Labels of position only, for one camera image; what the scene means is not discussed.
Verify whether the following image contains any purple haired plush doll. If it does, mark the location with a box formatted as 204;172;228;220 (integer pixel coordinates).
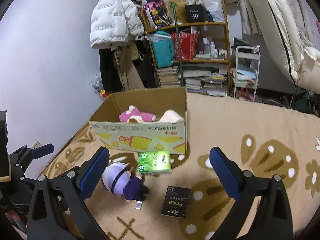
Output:
102;163;150;202

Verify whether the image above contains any black Face tissue pack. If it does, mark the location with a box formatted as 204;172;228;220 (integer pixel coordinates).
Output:
161;186;191;218

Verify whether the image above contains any pink plush toy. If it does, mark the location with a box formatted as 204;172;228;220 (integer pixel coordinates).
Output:
119;105;156;123

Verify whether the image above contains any green tissue pack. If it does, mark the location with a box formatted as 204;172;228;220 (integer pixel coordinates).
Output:
137;151;172;176

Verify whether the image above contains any person's left hand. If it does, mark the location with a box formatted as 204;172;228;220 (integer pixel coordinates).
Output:
5;211;27;239

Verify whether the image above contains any beige patterned blanket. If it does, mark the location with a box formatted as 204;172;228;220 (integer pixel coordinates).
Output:
41;93;320;240

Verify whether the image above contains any plastic bag of toys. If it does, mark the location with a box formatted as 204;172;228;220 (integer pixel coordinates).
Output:
89;75;112;100

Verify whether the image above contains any black coat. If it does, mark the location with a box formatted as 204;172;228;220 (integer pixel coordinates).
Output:
99;49;123;93

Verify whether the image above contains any open cardboard box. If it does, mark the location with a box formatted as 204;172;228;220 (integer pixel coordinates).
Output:
89;87;187;154

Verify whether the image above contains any beige trench coat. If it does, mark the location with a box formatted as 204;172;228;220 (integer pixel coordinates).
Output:
114;41;144;91

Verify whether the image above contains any stack of books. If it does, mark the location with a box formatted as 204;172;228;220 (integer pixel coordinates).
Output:
156;66;180;88

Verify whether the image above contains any white puffer jacket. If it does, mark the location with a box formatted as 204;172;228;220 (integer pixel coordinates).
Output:
90;0;144;49

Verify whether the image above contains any cream recliner chair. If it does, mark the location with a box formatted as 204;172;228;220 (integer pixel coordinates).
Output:
248;0;319;94

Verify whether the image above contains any green pole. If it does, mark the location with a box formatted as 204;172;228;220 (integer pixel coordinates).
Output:
169;2;185;87

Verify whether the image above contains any white rolling cart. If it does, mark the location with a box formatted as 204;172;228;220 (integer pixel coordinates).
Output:
231;45;261;102

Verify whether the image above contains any teal bag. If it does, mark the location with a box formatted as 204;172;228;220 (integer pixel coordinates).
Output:
150;30;175;68

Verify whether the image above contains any wooden bookshelf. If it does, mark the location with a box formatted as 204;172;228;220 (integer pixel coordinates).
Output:
142;0;231;96

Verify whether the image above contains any colourful snack bag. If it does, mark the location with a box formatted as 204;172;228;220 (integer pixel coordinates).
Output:
142;0;171;29

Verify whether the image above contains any red patterned bag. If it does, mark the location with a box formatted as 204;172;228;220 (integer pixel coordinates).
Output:
172;31;200;61

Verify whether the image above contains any blonde wig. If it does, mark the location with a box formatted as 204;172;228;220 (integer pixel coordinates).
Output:
165;0;187;24

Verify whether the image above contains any black box marked 40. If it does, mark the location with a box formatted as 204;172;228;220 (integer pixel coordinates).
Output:
185;4;204;23

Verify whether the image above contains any clear plastic bag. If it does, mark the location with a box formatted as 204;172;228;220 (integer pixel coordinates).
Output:
201;0;225;22

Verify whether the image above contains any wall socket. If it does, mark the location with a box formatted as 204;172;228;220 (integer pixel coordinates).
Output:
31;141;42;148

